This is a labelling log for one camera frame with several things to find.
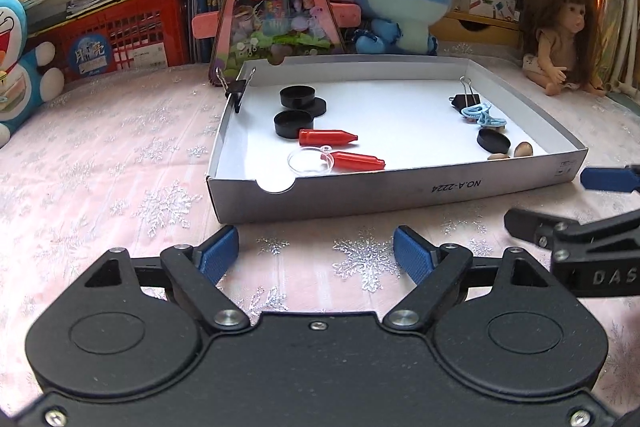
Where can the pink snowflake tablecloth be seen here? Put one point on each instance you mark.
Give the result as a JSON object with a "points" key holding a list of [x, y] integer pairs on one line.
{"points": [[100, 157]]}

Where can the red plastic basket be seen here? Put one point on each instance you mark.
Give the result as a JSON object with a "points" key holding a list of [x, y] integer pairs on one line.
{"points": [[135, 32]]}

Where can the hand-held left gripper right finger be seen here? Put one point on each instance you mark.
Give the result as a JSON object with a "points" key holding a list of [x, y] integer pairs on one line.
{"points": [[414, 249]]}

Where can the shiny wrapped folders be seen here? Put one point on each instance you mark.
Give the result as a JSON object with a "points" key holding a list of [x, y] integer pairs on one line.
{"points": [[607, 22]]}

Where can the black round lid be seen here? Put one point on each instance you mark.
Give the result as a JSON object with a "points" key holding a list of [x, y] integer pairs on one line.
{"points": [[320, 108]]}

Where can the clear round plastic lid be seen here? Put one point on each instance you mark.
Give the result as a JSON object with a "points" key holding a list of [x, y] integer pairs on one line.
{"points": [[310, 161]]}

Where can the brown nut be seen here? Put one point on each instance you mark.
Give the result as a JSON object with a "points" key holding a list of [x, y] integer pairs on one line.
{"points": [[523, 149], [498, 156]]}

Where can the black round cap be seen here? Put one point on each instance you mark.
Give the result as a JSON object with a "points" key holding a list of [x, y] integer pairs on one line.
{"points": [[297, 97], [292, 124], [492, 140]]}

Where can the blue cat plush toy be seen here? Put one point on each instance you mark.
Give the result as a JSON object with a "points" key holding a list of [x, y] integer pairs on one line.
{"points": [[20, 72]]}

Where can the white cardboard box tray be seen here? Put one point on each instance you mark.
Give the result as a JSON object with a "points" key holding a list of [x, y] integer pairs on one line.
{"points": [[400, 117]]}

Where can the brown haired baby doll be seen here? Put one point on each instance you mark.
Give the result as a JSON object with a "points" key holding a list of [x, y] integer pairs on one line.
{"points": [[560, 32]]}

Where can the black binder clip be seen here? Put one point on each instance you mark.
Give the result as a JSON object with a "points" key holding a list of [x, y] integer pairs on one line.
{"points": [[465, 99], [235, 89]]}

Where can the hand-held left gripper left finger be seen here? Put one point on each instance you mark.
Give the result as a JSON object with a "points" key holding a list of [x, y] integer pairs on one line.
{"points": [[217, 252]]}

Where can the light blue hair clip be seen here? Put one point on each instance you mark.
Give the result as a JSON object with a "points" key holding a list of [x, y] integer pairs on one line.
{"points": [[474, 113], [492, 122]]}

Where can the wooden drawer box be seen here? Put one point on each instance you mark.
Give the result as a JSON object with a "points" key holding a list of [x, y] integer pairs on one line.
{"points": [[480, 29]]}

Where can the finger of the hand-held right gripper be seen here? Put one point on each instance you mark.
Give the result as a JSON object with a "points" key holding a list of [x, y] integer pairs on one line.
{"points": [[610, 179], [530, 224]]}

